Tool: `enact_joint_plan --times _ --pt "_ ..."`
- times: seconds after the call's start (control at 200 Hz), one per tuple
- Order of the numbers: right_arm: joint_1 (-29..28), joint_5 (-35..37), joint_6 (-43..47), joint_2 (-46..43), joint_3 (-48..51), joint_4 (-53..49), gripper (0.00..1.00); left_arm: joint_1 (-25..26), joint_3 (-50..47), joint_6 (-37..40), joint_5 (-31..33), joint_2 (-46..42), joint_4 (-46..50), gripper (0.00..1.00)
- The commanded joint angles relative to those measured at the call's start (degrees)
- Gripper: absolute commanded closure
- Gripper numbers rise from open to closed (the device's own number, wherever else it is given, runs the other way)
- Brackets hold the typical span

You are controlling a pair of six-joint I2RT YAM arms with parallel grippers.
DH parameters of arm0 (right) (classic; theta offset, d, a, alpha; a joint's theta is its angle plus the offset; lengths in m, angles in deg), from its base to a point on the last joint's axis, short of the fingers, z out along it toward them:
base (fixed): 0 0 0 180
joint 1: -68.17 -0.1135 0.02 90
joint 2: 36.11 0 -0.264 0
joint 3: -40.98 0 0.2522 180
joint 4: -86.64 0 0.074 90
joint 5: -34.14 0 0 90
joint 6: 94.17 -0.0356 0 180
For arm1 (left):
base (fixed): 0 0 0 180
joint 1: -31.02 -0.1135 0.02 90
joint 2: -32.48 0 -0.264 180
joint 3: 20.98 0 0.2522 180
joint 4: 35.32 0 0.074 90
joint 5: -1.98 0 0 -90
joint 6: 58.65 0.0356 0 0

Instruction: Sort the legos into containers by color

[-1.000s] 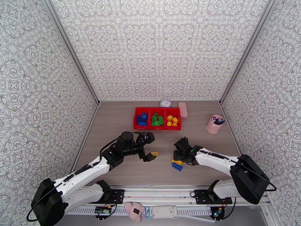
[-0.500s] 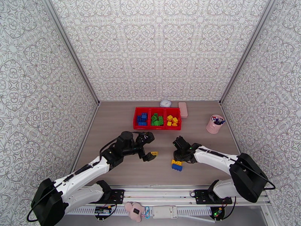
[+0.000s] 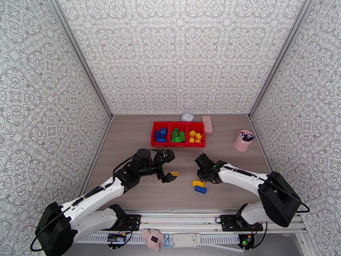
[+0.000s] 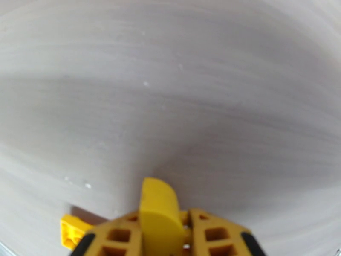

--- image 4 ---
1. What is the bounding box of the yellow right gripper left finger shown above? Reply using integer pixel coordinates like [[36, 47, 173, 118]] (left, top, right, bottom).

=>
[[69, 209, 142, 256]]

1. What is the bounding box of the yellow rounded lego brick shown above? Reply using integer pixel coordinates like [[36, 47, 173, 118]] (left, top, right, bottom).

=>
[[138, 177, 188, 256]]

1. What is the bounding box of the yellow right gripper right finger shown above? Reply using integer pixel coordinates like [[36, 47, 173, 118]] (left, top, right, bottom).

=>
[[187, 208, 269, 256]]

